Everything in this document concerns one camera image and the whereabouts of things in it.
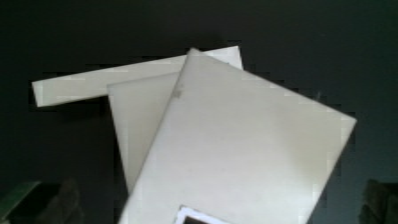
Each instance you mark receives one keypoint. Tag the small white cube part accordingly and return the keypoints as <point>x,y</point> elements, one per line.
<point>229,146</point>

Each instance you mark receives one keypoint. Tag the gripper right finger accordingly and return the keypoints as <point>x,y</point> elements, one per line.
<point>379,211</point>

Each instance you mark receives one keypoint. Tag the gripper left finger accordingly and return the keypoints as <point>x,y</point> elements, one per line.
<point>41,203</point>

